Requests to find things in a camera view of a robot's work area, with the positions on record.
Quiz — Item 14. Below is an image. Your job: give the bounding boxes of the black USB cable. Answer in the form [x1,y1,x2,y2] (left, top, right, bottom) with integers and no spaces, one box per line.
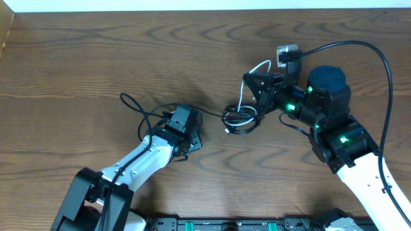
[137,102,263,142]

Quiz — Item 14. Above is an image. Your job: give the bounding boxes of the cardboard box side panel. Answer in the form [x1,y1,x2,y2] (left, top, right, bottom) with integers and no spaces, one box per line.
[0,0,15,58]

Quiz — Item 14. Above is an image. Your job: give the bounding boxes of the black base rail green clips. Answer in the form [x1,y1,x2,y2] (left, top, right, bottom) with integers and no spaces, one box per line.
[141,208,380,231]

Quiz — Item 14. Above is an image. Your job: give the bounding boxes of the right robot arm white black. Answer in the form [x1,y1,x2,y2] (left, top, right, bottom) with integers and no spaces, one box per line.
[243,65,410,230]

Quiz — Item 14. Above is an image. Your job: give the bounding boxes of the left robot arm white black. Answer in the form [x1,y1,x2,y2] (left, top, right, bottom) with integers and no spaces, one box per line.
[51,126,202,231]

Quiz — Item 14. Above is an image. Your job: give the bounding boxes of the white USB cable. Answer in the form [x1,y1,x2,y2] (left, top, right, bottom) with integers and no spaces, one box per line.
[223,59,272,134]

